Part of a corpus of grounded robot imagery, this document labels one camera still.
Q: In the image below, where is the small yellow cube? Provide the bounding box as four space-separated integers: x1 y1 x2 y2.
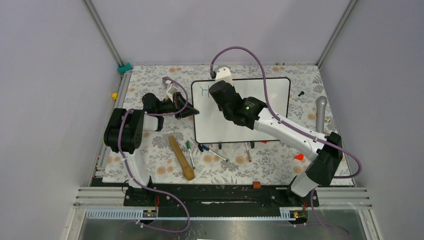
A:
111 92 118 100

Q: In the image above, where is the silver grey microphone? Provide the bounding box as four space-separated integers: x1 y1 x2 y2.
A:
315 96 328 133

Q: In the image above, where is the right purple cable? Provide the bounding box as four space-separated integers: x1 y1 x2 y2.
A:
209 46 363 240

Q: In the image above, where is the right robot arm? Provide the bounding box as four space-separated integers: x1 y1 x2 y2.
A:
209 80 343 206

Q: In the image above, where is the teal corner clip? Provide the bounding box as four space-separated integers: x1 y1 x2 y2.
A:
117 63 133 74

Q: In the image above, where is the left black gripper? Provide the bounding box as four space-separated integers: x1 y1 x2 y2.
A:
155 91 199 119

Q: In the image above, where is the floral patterned table mat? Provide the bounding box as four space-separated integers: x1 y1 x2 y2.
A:
123 65 326 185

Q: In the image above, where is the white whiteboard black frame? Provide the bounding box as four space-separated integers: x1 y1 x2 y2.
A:
191 77 291 144

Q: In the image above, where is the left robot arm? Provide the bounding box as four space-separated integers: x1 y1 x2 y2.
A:
103 91 200 160

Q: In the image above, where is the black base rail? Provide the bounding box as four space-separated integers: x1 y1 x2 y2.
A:
118 182 320 218

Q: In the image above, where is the blue cap whiteboard marker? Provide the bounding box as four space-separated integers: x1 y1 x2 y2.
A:
201 144 229 162

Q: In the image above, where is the orange cylinder block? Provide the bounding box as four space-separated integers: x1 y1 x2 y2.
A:
252 181 262 190

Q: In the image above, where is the red cap whiteboard marker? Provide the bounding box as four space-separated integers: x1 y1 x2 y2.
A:
244 142 252 163

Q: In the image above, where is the small red block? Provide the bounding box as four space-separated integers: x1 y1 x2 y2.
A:
294 154 305 161

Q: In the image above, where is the green cap whiteboard marker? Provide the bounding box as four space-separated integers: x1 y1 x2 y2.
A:
185 140 196 170

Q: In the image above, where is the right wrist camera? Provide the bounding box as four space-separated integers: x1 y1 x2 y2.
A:
215 66 233 83

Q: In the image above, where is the black marker cap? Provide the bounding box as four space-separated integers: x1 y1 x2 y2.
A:
197 143 204 152

